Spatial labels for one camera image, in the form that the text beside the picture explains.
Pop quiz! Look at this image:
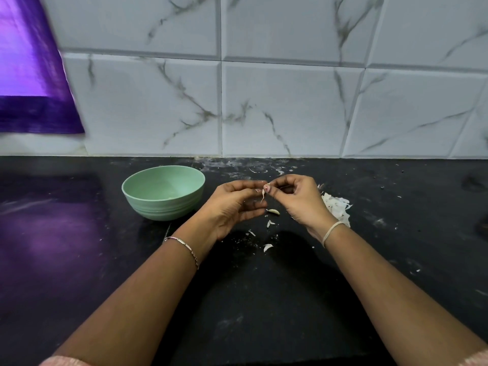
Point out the silver wrist bracelet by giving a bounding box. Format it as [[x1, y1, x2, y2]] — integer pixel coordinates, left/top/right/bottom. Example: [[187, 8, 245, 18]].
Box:
[[164, 236, 201, 271], [321, 220, 349, 249]]

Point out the pink patterned sleeve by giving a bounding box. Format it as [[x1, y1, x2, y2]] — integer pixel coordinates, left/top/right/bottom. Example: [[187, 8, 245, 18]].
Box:
[[459, 349, 488, 366], [38, 355, 93, 366]]

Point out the silver left wrist bracelet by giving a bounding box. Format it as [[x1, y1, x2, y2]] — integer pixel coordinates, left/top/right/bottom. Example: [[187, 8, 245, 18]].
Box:
[[164, 236, 201, 271]]

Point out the person's right forearm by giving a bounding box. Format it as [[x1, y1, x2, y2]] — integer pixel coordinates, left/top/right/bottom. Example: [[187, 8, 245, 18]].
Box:
[[323, 226, 485, 366]]

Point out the purple cloth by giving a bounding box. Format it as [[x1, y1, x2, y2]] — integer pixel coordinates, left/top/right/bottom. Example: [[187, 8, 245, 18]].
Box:
[[0, 0, 85, 135]]

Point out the pink patterned left sleeve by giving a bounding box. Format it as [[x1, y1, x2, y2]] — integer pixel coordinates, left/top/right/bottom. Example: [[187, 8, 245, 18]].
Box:
[[38, 355, 93, 366]]

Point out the mint green bowl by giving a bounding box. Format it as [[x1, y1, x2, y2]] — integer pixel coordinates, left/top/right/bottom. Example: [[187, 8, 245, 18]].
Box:
[[121, 164, 207, 221]]

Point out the pink patterned right sleeve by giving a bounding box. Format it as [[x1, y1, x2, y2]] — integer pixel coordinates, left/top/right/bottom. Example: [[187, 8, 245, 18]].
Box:
[[459, 349, 488, 366]]

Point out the person's right hand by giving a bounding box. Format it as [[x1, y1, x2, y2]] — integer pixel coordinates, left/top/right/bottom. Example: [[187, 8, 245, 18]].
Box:
[[264, 173, 340, 239]]

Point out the person's left forearm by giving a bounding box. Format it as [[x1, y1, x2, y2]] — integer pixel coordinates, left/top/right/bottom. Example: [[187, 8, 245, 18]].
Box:
[[53, 234, 207, 364]]

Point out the silver right wrist bracelet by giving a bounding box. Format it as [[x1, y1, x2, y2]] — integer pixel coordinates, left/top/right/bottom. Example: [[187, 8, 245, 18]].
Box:
[[321, 220, 349, 249]]

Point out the pile of white garlic peels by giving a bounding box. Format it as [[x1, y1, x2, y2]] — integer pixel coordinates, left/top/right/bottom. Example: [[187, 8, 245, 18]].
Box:
[[317, 184, 353, 229]]

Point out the person's left hand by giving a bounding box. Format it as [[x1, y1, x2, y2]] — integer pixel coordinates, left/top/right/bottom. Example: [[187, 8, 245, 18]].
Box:
[[192, 179, 269, 242]]

